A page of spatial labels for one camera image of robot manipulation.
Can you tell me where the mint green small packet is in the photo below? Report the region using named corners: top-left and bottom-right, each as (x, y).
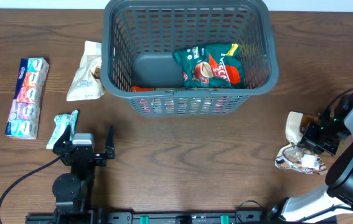
top-left (46, 110), bottom-right (79, 149)

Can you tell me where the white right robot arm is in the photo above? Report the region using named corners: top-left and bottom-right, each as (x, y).
top-left (106, 93), bottom-right (353, 224)

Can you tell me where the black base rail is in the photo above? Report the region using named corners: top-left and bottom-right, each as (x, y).
top-left (25, 208), bottom-right (339, 224)

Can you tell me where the grey plastic basket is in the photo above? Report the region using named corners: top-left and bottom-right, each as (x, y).
top-left (101, 0), bottom-right (279, 116)

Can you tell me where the beige snack pouch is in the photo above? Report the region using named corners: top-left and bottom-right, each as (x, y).
top-left (66, 40), bottom-right (105, 101)

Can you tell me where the brown dried food pouch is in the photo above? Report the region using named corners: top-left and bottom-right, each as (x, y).
top-left (275, 111), bottom-right (327, 175)

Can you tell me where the colourful tissue multipack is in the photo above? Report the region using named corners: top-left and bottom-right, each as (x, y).
top-left (4, 57), bottom-right (49, 139)

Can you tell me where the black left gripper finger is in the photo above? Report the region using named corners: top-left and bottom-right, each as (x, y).
top-left (52, 125), bottom-right (71, 154)
top-left (105, 125), bottom-right (115, 159)

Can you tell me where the green coffee bag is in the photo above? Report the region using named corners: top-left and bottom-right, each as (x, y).
top-left (172, 43), bottom-right (245, 89)

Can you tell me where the red spaghetti packet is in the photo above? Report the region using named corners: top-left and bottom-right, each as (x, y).
top-left (130, 86), bottom-right (227, 114)

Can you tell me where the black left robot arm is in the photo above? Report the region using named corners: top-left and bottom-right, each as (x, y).
top-left (52, 125), bottom-right (107, 215)

